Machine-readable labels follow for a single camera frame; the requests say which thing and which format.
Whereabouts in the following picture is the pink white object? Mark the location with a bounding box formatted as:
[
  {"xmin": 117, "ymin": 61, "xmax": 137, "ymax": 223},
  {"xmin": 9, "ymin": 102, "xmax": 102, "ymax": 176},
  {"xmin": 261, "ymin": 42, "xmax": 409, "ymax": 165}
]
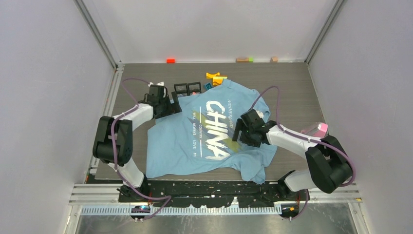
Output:
[{"xmin": 300, "ymin": 122, "xmax": 328, "ymax": 138}]

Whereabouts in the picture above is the light blue printed t-shirt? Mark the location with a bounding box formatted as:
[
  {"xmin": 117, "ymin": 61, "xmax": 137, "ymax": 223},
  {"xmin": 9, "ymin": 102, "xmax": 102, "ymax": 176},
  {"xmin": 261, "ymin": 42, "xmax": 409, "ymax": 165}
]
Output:
[{"xmin": 146, "ymin": 80, "xmax": 277, "ymax": 184}]

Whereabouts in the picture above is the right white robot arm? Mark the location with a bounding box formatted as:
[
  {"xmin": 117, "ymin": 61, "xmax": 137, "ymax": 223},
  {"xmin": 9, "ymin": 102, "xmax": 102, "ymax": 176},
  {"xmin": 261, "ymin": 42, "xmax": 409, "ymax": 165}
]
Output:
[{"xmin": 232, "ymin": 109, "xmax": 356, "ymax": 200}]

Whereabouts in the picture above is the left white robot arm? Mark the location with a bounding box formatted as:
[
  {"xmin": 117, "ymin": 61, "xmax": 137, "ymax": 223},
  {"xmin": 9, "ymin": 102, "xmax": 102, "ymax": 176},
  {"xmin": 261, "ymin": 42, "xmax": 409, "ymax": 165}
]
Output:
[{"xmin": 92, "ymin": 83, "xmax": 182, "ymax": 202}]

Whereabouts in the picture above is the black brooch box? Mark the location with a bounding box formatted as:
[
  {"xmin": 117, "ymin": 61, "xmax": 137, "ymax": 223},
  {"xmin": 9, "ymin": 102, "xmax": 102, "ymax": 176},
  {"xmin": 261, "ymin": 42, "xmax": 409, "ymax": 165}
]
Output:
[
  {"xmin": 187, "ymin": 82, "xmax": 202, "ymax": 96},
  {"xmin": 174, "ymin": 83, "xmax": 189, "ymax": 97}
]

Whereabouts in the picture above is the yellow arch block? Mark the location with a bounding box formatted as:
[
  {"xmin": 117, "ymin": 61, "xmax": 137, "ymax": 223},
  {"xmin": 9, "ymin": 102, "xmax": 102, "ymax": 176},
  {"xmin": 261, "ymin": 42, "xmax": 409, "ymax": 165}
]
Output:
[{"xmin": 206, "ymin": 72, "xmax": 220, "ymax": 79}]

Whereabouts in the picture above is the tan arch wooden block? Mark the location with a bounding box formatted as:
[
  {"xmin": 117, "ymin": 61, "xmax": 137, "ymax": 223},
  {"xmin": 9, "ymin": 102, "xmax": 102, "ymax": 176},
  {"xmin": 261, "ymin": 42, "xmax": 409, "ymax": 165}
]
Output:
[{"xmin": 236, "ymin": 57, "xmax": 250, "ymax": 62}]

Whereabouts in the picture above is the left black brooch box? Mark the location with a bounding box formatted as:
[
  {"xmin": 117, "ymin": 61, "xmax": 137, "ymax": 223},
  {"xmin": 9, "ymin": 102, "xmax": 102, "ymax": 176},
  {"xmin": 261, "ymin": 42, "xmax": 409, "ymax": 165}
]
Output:
[{"xmin": 174, "ymin": 83, "xmax": 189, "ymax": 97}]

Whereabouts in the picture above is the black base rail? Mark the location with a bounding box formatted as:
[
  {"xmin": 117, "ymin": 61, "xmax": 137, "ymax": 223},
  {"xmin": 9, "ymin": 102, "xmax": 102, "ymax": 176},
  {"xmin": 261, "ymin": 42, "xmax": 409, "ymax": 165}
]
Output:
[{"xmin": 117, "ymin": 180, "xmax": 309, "ymax": 208}]

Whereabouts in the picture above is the right black brooch box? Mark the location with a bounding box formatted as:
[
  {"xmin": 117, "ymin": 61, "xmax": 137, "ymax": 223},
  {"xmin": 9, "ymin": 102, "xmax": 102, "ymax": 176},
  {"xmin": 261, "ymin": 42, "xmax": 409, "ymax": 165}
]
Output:
[{"xmin": 187, "ymin": 82, "xmax": 202, "ymax": 96}]

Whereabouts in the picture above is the red block by wall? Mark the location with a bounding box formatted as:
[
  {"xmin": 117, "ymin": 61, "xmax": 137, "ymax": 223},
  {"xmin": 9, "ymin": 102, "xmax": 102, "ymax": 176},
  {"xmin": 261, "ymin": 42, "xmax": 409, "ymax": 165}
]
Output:
[{"xmin": 166, "ymin": 58, "xmax": 176, "ymax": 63}]

